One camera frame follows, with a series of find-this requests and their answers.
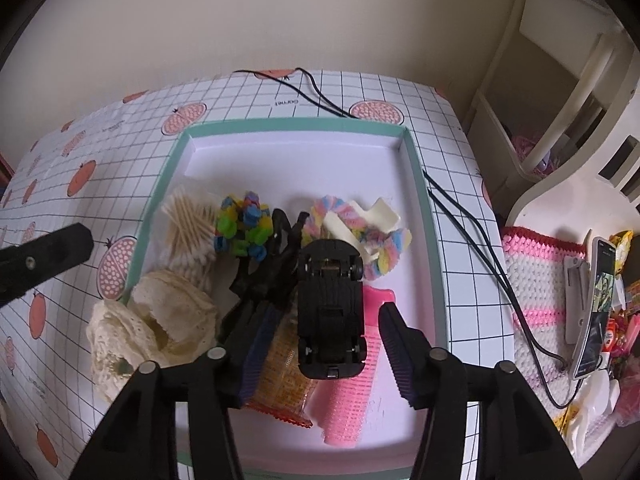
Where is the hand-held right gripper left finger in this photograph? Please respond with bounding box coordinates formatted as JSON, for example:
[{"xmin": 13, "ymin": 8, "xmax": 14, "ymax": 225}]
[{"xmin": 82, "ymin": 305, "xmax": 286, "ymax": 480}]

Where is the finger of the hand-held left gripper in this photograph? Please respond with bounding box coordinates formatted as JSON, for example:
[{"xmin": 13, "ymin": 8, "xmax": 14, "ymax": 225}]
[{"xmin": 0, "ymin": 223, "xmax": 95, "ymax": 306}]

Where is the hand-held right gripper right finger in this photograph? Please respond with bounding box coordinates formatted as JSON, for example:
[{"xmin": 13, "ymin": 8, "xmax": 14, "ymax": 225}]
[{"xmin": 378, "ymin": 302, "xmax": 583, "ymax": 480}]

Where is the orange clear snack packet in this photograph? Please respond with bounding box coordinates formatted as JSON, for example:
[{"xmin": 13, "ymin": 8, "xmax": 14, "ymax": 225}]
[{"xmin": 245, "ymin": 320, "xmax": 321, "ymax": 428}]

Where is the pink hair roller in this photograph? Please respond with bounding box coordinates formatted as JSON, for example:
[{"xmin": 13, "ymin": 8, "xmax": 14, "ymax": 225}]
[{"xmin": 305, "ymin": 285, "xmax": 398, "ymax": 447}]

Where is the black toy car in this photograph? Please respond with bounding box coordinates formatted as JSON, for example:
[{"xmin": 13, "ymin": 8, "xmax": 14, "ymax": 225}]
[{"xmin": 295, "ymin": 239, "xmax": 368, "ymax": 380}]

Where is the black gold hair claw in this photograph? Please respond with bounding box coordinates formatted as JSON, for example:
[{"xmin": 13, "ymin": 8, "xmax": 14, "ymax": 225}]
[{"xmin": 220, "ymin": 209, "xmax": 311, "ymax": 341}]

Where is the pastel rainbow scrunchie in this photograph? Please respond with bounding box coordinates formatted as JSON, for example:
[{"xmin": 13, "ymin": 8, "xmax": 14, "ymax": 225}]
[{"xmin": 302, "ymin": 195, "xmax": 413, "ymax": 281}]

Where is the cream lace scrunchie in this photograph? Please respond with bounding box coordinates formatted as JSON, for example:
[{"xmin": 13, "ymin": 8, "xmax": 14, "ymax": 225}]
[{"xmin": 86, "ymin": 269, "xmax": 221, "ymax": 403}]

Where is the colourful flower hair tie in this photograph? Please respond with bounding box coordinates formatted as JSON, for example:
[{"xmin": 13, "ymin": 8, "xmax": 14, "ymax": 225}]
[{"xmin": 214, "ymin": 190, "xmax": 275, "ymax": 263}]

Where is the cream hair claw clip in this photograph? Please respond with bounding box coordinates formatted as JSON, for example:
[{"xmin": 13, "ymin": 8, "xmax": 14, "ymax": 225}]
[{"xmin": 322, "ymin": 197, "xmax": 401, "ymax": 263}]

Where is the bag of cotton swabs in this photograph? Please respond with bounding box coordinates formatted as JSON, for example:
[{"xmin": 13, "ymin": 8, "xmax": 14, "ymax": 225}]
[{"xmin": 157, "ymin": 185, "xmax": 223, "ymax": 293}]

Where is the teal cardboard box tray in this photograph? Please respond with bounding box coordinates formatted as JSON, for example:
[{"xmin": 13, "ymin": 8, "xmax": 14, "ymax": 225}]
[{"xmin": 142, "ymin": 117, "xmax": 448, "ymax": 480}]

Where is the pink white crochet mat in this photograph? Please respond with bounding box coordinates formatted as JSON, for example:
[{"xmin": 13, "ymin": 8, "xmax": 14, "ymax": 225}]
[{"xmin": 500, "ymin": 226, "xmax": 596, "ymax": 461}]

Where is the grey phone stand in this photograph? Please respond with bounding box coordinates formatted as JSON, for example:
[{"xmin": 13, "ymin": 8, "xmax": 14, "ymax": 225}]
[{"xmin": 564, "ymin": 255, "xmax": 593, "ymax": 346}]

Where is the white plastic item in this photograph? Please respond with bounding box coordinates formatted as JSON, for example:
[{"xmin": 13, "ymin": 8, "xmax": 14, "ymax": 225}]
[{"xmin": 570, "ymin": 370, "xmax": 621, "ymax": 456}]

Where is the smartphone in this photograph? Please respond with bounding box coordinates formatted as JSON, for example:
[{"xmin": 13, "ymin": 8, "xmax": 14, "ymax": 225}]
[{"xmin": 574, "ymin": 236, "xmax": 621, "ymax": 381}]

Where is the small orange white bottle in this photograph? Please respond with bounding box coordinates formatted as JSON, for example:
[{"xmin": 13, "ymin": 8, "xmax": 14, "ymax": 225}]
[{"xmin": 602, "ymin": 320, "xmax": 621, "ymax": 366}]

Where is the pink plastic toy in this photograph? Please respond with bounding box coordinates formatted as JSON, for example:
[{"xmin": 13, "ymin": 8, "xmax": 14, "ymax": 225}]
[{"xmin": 510, "ymin": 132, "xmax": 556, "ymax": 176}]

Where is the yellow snack packet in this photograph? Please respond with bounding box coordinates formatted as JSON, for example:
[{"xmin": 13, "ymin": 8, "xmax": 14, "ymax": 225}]
[{"xmin": 610, "ymin": 230, "xmax": 635, "ymax": 276}]

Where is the cream wooden stool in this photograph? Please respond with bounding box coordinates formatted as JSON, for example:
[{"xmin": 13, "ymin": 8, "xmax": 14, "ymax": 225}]
[{"xmin": 462, "ymin": 0, "xmax": 631, "ymax": 196}]

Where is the black cable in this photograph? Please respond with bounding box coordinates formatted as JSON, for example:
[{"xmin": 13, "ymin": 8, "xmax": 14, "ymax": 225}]
[
  {"xmin": 234, "ymin": 66, "xmax": 571, "ymax": 366},
  {"xmin": 295, "ymin": 66, "xmax": 583, "ymax": 409}
]

